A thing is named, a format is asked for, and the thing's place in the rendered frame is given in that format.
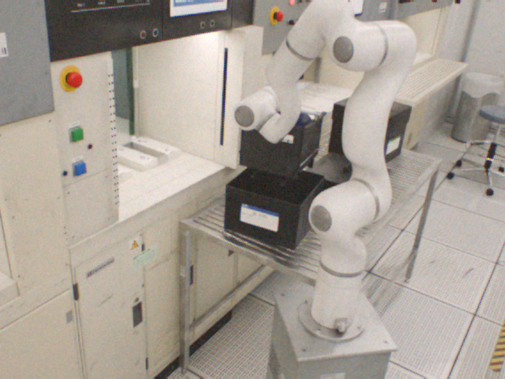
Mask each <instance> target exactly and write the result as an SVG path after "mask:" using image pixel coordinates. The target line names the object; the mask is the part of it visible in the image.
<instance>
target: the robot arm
mask: <svg viewBox="0 0 505 379"><path fill-rule="evenodd" d="M354 14H355V13H354V8H353V5H352V4H351V3H350V2H349V1H348V0H313V1H312V2H311V3H310V4H309V6H308V7H307V8H306V9H305V11H304V12H303V14H302V15H301V17H300V19H299V20H298V22H296V23H295V25H294V26H293V28H292V29H291V31H290V32H289V34H288V35H287V37H286V38H285V40H284V42H283V43H282V44H281V45H280V47H279V48H278V50H277V52H276V53H275V55H274V56H273V58H272V60H271V62H270V63H269V65H268V66H267V69H265V77H266V78H267V79H268V81H269V84H270V86H265V87H263V88H261V89H260V90H259V91H258V92H256V93H254V94H253V95H252V96H250V97H248V98H246V99H244V100H243V101H240V102H239V103H237V104H236V105H235V106H234V107H233V109H232V118H233V121H234V123H235V124H236V126H237V127H239V128H240V129H242V130H245V131H251V130H253V129H255V130H256V131H258V132H259V133H260V134H261V135H262V136H263V137H264V138H265V139H267V140H268V141H270V142H272V143H278V142H280V141H281V140H282V139H283V138H284V137H285V136H286V135H287V134H288V133H289V132H290V131H291V130H292V128H293V127H295V124H296V122H297V121H298V119H299V116H300V113H301V93H300V89H299V86H298V80H299V79H300V78H301V76H302V75H303V74H304V72H305V71H306V70H307V69H308V67H309V66H310V65H311V63H312V62H313V61H314V60H315V58H316V57H317V55H318V54H319V53H320V52H321V50H322V49H323V48H324V47H325V46H327V51H328V54H329V58H330V59H331V61H332V62H333V63H334V64H335V65H337V66H339V67H340V68H342V69H346V70H348V71H354V72H361V71H366V72H365V75H364V76H363V78H362V80H361V82H360V83H359V85H358V86H357V88H356V90H355V91H354V92H353V93H352V94H351V95H350V97H349V99H348V101H347V104H346V107H345V111H344V118H343V126H342V136H341V142H342V149H343V152H344V155H345V157H346V159H347V160H348V161H350V162H351V164H352V167H353V173H352V176H351V179H350V180H348V181H345V183H342V184H340V185H338V186H335V187H332V188H330V189H327V190H325V191H323V192H322V193H319V194H318V195H317V196H316V197H315V198H314V200H313V201H312V203H311V206H310V209H309V223H310V225H311V227H312V229H313V230H314V231H315V233H316V234H317V235H318V237H319V240H320V243H322V249H321V251H320V256H319V262H318V267H317V279H316V284H315V290H314V295H311V296H310V297H308V298H306V299H305V300H304V301H303V302H302V304H301V306H300V309H299V319H300V322H301V324H302V325H303V326H304V327H305V328H306V329H307V330H308V331H309V332H310V333H311V334H313V335H315V336H317V337H320V338H323V339H325V340H330V341H337V342H340V341H348V340H351V339H354V338H356V337H358V336H359V335H361V334H362V333H363V332H364V331H365V326H366V318H365V314H364V313H363V311H362V310H361V308H360V307H359V306H358V305H357V302H358V297H359V293H360V288H361V285H362V280H363V276H364V271H365V263H366V256H367V252H366V248H365V245H364V243H363V241H362V240H361V239H360V238H358V237H356V236H354V235H355V233H356V232H357V230H359V229H361V228H363V227H364V226H366V225H368V224H371V223H373V222H376V221H378V220H379V219H380V218H381V217H383V216H384V215H385V214H386V213H387V211H388V210H389V207H390V204H391V199H392V189H391V184H390V178H389V173H388V169H387V166H386V163H385V157H384V144H385V138H386V132H387V127H388V121H389V113H390V110H391V107H392V104H393V102H394V100H395V98H396V97H397V94H398V92H399V90H400V89H401V87H402V85H403V84H404V81H405V80H406V78H407V76H408V75H409V73H410V71H411V69H412V67H413V63H414V60H415V56H416V52H417V40H416V35H415V34H414V32H413V30H412V29H411V28H410V27H409V26H407V25H406V24H404V23H403V22H399V21H395V20H385V21H374V22H360V21H357V20H355V19H354ZM278 111H281V115H279V114H278V113H277V112H278Z"/></svg>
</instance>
